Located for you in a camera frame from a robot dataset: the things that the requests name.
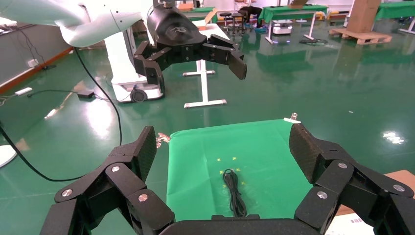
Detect white table stand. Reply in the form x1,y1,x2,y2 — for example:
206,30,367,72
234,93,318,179
181,23,231,109

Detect silver metal binder clip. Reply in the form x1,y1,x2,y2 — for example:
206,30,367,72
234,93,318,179
283,112,301,124
156,132,171,149

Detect small white mobile robot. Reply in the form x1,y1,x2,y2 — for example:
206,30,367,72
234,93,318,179
272,19,294,36

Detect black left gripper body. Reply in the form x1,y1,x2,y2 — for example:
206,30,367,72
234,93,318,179
146,4,209,64

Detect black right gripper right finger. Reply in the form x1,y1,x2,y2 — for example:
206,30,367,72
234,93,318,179
288,123,415,235

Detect small open cardboard box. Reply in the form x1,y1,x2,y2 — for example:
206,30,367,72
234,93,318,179
194,8,218,31

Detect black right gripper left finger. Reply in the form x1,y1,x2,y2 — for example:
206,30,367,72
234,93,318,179
39,125,176,235

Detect white printed paper sheet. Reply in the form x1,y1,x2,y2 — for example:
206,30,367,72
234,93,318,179
325,212,377,235

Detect tall brown cardboard box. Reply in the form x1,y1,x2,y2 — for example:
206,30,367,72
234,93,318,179
346,0,383,33

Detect wooden pallet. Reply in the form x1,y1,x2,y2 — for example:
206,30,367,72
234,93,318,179
328,27,392,45

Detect seated person dark clothes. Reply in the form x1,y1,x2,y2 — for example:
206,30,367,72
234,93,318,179
234,0,263,30

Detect black round floor disc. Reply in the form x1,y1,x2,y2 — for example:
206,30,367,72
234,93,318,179
298,38,329,46

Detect white round stand base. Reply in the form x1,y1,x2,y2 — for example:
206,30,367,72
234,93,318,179
0,144,18,168

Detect black data cable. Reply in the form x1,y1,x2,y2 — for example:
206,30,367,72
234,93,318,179
222,168,248,218

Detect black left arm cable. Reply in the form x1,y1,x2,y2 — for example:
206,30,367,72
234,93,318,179
0,47,123,183

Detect green cloth covered table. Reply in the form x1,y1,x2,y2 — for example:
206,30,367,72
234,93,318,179
375,0,415,35
177,6,217,24
258,3,329,45

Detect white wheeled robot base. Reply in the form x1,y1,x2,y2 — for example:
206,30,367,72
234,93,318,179
104,27,164,104

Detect green table cloth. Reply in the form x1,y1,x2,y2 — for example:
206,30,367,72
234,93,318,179
166,119,314,221

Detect black round stool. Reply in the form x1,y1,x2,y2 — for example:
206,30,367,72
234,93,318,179
231,13,246,35
219,12,233,33

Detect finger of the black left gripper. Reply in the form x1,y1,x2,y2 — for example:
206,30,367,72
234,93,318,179
202,34,248,81
133,40,172,95

